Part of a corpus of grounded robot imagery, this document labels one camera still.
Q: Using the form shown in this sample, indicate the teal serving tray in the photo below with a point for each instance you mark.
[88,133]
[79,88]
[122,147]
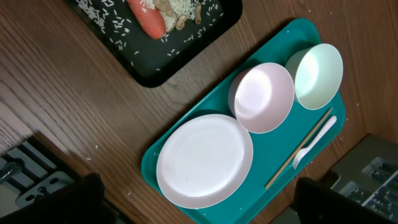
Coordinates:
[270,149]

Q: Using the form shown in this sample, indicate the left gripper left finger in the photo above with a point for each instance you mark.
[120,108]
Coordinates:
[79,202]

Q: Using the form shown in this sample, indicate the large pink plate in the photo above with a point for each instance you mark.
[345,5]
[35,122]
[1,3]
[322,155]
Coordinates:
[204,161]

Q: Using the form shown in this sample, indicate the white bowl with scraps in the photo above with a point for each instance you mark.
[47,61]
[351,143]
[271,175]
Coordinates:
[317,73]

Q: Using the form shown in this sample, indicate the orange carrot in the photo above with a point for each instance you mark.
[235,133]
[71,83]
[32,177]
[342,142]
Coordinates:
[148,17]

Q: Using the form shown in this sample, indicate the food scraps pile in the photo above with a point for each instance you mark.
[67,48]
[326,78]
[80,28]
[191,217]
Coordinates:
[167,11]

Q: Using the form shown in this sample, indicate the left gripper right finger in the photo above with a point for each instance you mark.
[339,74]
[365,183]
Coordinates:
[316,203]

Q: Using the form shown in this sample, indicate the grey dishwasher rack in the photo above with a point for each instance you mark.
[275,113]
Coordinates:
[366,175]

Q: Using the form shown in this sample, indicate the wooden chopstick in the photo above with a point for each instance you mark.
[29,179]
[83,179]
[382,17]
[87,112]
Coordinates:
[270,182]

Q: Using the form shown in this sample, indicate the white plastic fork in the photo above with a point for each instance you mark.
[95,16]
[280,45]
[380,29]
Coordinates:
[323,130]

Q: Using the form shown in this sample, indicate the black waste tray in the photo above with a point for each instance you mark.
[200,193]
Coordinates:
[149,61]

